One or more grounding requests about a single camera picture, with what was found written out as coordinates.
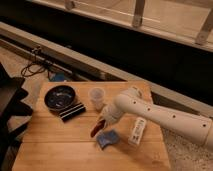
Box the dark blue bowl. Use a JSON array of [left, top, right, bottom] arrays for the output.
[[44, 85, 76, 111]]

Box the black cable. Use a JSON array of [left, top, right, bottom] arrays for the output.
[[20, 46, 54, 78]]

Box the black striped block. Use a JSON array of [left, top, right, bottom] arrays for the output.
[[59, 103, 86, 122]]

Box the clear plastic cup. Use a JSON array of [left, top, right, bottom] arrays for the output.
[[88, 87, 105, 110]]

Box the blue object on floor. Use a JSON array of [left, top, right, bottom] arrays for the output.
[[50, 73, 66, 82]]

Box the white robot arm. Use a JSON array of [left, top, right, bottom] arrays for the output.
[[102, 87, 213, 150]]

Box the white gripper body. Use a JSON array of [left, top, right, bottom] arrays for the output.
[[101, 104, 123, 125]]

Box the blue cloth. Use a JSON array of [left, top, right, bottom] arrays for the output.
[[96, 130, 120, 149]]

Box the wooden board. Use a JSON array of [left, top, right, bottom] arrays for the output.
[[11, 81, 172, 171]]

